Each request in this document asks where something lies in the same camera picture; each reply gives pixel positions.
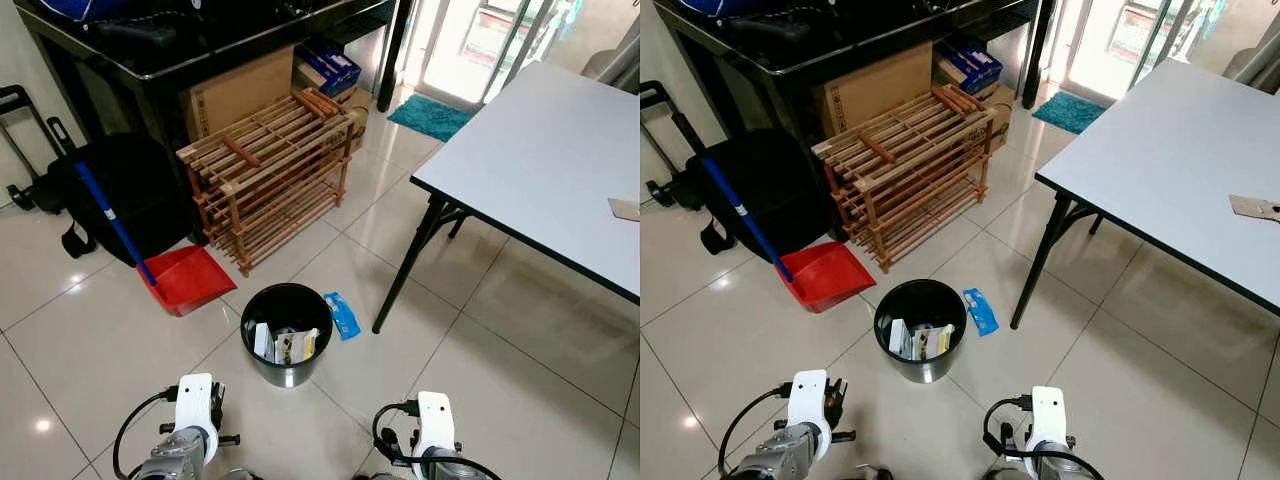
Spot grey round container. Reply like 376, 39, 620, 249
583, 20, 641, 93
1222, 45, 1280, 83

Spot white printed drink carton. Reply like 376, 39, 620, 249
912, 323, 956, 361
275, 328, 321, 365

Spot black glossy desk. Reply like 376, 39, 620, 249
15, 0, 416, 141
655, 0, 1056, 136

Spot small brown cardboard box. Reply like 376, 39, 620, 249
980, 82, 1019, 151
340, 85, 371, 151

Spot blue printed box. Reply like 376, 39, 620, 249
935, 35, 1004, 96
295, 38, 363, 98

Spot large brown cardboard box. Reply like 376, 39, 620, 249
180, 45, 299, 141
815, 42, 936, 136

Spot teal floor mat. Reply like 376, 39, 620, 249
387, 94, 476, 143
1032, 90, 1109, 136

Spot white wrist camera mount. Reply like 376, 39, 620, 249
790, 370, 829, 431
1030, 387, 1067, 448
415, 392, 456, 453
175, 373, 216, 433

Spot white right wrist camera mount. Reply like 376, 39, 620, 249
415, 392, 456, 453
1030, 387, 1067, 448

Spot black round rubbish bin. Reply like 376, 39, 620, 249
240, 283, 334, 388
874, 279, 968, 384

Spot black hand trolley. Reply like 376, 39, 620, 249
640, 80, 716, 209
0, 85, 76, 213

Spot blue plastic wrapper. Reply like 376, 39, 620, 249
323, 291, 362, 341
962, 288, 999, 336

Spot grey table with black legs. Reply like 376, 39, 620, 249
372, 62, 641, 336
1010, 58, 1280, 331

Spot sliding glass door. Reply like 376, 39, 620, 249
395, 0, 601, 106
1040, 0, 1236, 101

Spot blue bag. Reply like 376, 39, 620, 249
680, 0, 776, 18
40, 0, 136, 21

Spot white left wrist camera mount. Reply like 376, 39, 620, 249
790, 370, 829, 431
175, 373, 216, 433

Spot red dustpan blue handle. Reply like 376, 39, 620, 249
700, 157, 877, 314
75, 162, 238, 318

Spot black backpack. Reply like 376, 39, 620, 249
685, 128, 846, 263
45, 133, 206, 267

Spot wooden slatted shoe rack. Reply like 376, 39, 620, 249
177, 88, 356, 278
812, 85, 993, 273

